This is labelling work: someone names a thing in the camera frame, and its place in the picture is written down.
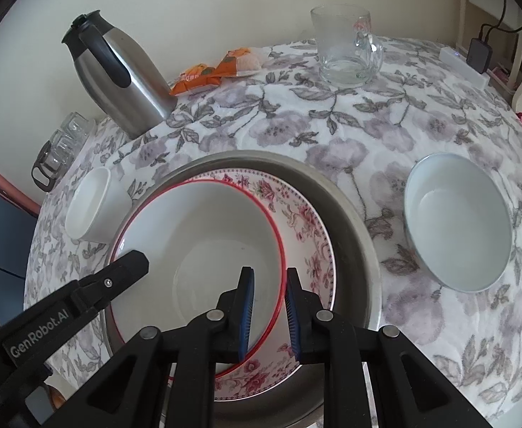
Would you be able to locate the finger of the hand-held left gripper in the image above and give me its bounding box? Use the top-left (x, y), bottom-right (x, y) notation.
top-left (71, 250), bottom-right (150, 317)

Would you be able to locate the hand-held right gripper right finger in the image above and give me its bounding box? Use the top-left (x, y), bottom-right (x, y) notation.
top-left (285, 267), bottom-right (496, 428)

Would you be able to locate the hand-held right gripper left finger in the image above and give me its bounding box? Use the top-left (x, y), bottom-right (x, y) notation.
top-left (71, 266), bottom-right (257, 428)

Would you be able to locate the white square cup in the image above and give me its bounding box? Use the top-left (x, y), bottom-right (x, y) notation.
top-left (64, 167), bottom-right (132, 244)

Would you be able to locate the strawberry print bowl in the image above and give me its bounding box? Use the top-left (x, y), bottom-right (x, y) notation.
top-left (109, 179), bottom-right (286, 377)

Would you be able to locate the round stainless steel plate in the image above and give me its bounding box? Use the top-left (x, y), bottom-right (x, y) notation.
top-left (101, 151), bottom-right (381, 428)

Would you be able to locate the pink floral plate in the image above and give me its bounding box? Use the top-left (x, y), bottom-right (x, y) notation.
top-left (107, 167), bottom-right (337, 402)

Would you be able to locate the white bowl with red emblem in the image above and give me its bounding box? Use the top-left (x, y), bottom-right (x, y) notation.
top-left (404, 152), bottom-right (512, 294)

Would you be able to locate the blue cabinet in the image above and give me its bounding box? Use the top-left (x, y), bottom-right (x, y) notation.
top-left (0, 183), bottom-right (39, 304)

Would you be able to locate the clear glass cup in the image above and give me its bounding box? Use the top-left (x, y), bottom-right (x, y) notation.
top-left (49, 129), bottom-right (86, 168)
top-left (60, 111), bottom-right (94, 143)

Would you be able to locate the pink panel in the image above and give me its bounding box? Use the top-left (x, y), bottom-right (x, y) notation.
top-left (0, 167), bottom-right (43, 217)

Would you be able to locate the stainless steel thermos jug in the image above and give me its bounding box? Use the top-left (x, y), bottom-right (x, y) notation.
top-left (62, 10), bottom-right (178, 140)

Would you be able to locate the orange snack packet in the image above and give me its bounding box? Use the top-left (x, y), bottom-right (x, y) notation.
top-left (169, 63), bottom-right (226, 96)
top-left (216, 47), bottom-right (266, 78)

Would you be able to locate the clear glass mug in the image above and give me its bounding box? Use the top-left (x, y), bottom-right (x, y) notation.
top-left (310, 4), bottom-right (384, 89)

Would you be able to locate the white power strip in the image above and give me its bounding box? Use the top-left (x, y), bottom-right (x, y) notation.
top-left (439, 47), bottom-right (491, 87)

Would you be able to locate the black charger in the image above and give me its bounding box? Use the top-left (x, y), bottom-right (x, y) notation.
top-left (466, 38), bottom-right (493, 74)

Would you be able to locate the glass teapot with black handle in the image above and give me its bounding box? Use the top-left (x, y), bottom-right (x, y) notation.
top-left (31, 140), bottom-right (72, 192)

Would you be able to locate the black cable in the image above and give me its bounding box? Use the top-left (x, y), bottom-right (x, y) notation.
top-left (481, 0), bottom-right (522, 41)

